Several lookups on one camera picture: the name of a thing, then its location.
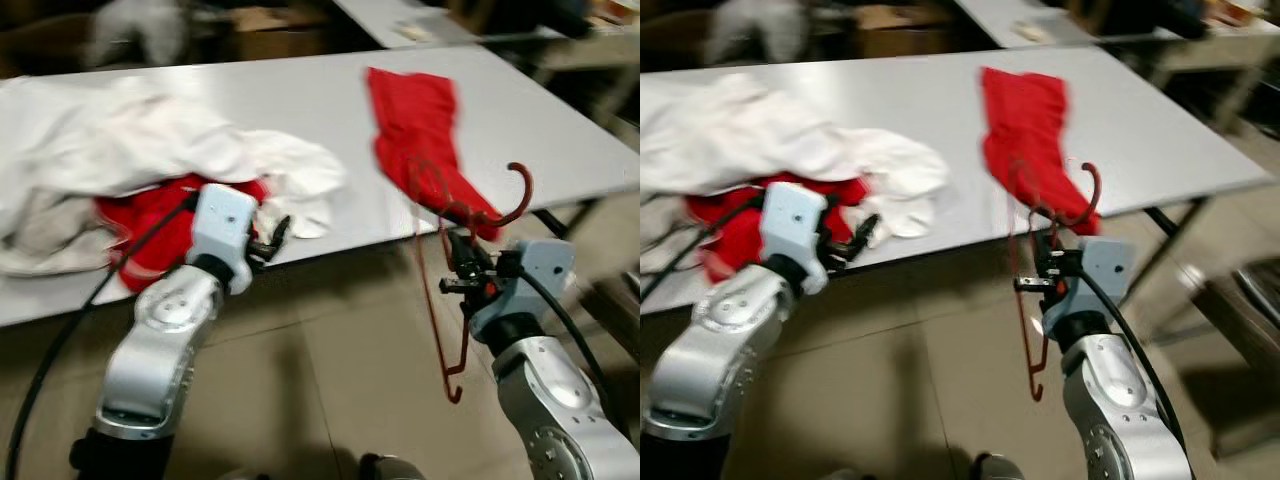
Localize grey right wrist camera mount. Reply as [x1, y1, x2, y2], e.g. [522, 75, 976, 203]
[470, 238, 578, 341]
[1040, 235, 1136, 339]

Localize checked cushion metal chair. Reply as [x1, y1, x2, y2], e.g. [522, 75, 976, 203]
[1185, 255, 1280, 376]

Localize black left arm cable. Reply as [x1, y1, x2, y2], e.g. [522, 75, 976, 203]
[640, 195, 766, 301]
[3, 193, 199, 480]

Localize white table black legs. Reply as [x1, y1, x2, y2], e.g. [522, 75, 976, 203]
[0, 45, 641, 331]
[955, 0, 1111, 49]
[335, 0, 501, 49]
[640, 45, 1273, 316]

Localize plain red garment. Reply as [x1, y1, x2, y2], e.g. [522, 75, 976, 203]
[366, 67, 504, 243]
[980, 67, 1101, 238]

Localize brown cardboard box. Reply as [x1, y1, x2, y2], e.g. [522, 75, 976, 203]
[855, 5, 951, 58]
[232, 5, 331, 59]

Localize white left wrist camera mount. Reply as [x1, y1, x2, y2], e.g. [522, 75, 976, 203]
[188, 183, 259, 296]
[760, 180, 829, 296]

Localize beige desk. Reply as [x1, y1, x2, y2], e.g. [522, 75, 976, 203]
[530, 15, 641, 126]
[1150, 20, 1280, 131]

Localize white plastic bag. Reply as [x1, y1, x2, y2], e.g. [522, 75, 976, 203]
[88, 0, 188, 67]
[705, 0, 796, 66]

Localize red garment white stripes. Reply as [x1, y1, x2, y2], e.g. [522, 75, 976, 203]
[95, 175, 269, 293]
[685, 175, 869, 286]

